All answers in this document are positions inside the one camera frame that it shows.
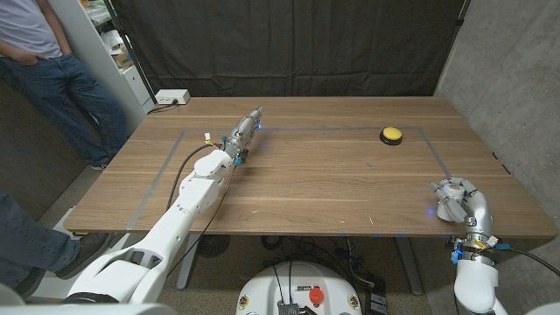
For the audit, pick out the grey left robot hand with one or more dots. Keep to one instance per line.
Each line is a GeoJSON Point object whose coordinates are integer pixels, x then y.
{"type": "Point", "coordinates": [242, 133]}

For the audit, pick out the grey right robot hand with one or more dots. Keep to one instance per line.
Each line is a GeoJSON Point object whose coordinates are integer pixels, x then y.
{"type": "Point", "coordinates": [479, 210]}

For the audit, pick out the white tape roll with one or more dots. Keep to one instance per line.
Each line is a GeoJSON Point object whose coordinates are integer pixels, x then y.
{"type": "Point", "coordinates": [454, 191]}

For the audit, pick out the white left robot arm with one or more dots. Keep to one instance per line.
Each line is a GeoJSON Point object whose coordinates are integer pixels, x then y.
{"type": "Point", "coordinates": [184, 210]}

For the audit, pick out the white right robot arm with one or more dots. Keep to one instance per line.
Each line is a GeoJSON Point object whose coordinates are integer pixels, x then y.
{"type": "Point", "coordinates": [474, 280]}

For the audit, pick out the yellow button black base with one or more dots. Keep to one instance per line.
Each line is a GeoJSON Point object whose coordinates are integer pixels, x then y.
{"type": "Point", "coordinates": [391, 133]}

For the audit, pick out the red emergency stop button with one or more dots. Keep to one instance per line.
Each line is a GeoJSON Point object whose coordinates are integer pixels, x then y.
{"type": "Point", "coordinates": [317, 295]}

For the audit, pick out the white power strip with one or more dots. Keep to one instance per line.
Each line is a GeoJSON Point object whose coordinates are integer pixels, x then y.
{"type": "Point", "coordinates": [171, 96]}

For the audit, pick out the grey table leg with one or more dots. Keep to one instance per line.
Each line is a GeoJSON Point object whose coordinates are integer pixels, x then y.
{"type": "Point", "coordinates": [409, 262]}
{"type": "Point", "coordinates": [188, 262]}

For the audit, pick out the black backdrop curtain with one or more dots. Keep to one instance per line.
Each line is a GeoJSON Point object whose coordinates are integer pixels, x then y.
{"type": "Point", "coordinates": [284, 44]}

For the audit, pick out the black round fan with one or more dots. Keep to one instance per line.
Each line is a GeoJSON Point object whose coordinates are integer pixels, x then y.
{"type": "Point", "coordinates": [214, 245]}

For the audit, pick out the backdrop stand pole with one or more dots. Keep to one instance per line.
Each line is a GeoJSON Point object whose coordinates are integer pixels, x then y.
{"type": "Point", "coordinates": [463, 11]}
{"type": "Point", "coordinates": [131, 52]}

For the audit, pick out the black power brick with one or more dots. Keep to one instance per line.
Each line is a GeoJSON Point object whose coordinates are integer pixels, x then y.
{"type": "Point", "coordinates": [376, 302]}

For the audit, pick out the brown cardboard box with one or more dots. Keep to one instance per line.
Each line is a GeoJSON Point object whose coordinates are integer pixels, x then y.
{"type": "Point", "coordinates": [122, 58]}

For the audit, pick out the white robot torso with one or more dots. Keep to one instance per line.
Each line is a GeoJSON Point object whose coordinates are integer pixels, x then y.
{"type": "Point", "coordinates": [262, 293]}

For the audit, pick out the white shelf cabinet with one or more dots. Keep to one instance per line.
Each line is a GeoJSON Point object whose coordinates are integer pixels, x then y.
{"type": "Point", "coordinates": [94, 48]}

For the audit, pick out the person grey shirt jeans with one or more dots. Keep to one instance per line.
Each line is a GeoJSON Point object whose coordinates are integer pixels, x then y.
{"type": "Point", "coordinates": [57, 87]}

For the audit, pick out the person jeans dark shoes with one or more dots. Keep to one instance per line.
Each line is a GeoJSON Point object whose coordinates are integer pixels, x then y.
{"type": "Point", "coordinates": [26, 245]}

